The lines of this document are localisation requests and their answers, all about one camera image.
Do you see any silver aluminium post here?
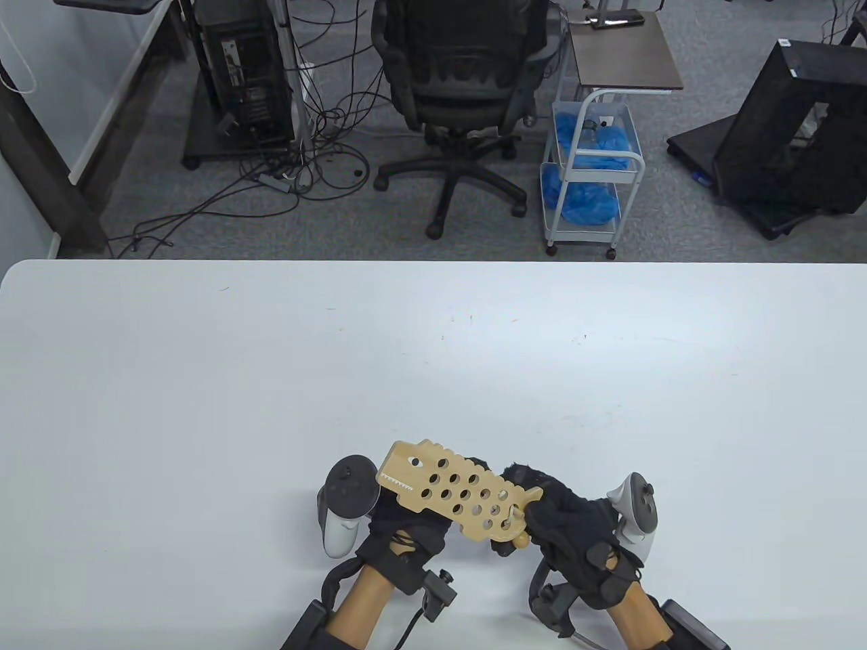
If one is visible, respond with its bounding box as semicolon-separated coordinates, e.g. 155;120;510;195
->
274;0;316;158

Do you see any person's left hand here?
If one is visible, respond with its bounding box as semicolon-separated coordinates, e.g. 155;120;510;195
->
356;457;492;597

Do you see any brown side table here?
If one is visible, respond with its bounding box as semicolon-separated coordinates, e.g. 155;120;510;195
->
566;10;683;95

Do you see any white panel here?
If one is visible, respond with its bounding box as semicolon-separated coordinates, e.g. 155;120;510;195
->
68;0;170;183

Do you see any person's right forearm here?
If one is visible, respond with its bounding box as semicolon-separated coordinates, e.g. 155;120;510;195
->
606;584;673;645

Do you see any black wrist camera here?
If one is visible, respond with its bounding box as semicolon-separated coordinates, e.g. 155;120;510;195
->
417;570;457;622
528;584;583;638

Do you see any black camera cable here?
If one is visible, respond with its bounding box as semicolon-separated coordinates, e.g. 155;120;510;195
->
396;609;427;650

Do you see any black computer tower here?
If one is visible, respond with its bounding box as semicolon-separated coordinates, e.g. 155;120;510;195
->
193;0;297;150

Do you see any black monitor stand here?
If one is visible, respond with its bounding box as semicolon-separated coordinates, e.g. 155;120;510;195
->
53;0;163;14

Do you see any person's left forearm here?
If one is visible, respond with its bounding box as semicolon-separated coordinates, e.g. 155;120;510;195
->
329;565;397;644

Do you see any black wheeled platform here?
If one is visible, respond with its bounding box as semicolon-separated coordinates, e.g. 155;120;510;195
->
667;114;841;240

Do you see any black forearm sensor pack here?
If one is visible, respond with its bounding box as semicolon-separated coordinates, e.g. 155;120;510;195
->
633;599;731;650
281;599;366;650

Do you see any black open frame box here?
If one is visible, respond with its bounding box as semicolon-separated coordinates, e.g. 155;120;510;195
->
713;39;867;216

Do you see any dark desk frame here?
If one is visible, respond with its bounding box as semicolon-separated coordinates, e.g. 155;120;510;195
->
0;61;112;259

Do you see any black office chair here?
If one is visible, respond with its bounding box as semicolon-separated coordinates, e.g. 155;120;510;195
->
369;0;566;239

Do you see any person's right hand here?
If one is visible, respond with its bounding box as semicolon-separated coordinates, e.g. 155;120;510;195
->
491;462;644;610

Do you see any blue plastic bag pile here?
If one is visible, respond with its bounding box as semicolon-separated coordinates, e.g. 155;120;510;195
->
542;166;620;225
554;112;634;170

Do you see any tangle of black floor cables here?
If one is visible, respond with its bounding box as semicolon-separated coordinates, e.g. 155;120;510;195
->
108;0;400;259

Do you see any white utility cart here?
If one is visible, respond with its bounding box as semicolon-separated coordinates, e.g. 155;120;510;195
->
540;87;646;261

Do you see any grey and white controller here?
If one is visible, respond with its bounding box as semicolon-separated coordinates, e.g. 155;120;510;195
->
606;473;659;563
316;455;379;559

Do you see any wooden crocodile lacing toy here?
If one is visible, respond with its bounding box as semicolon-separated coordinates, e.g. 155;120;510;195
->
376;439;545;544

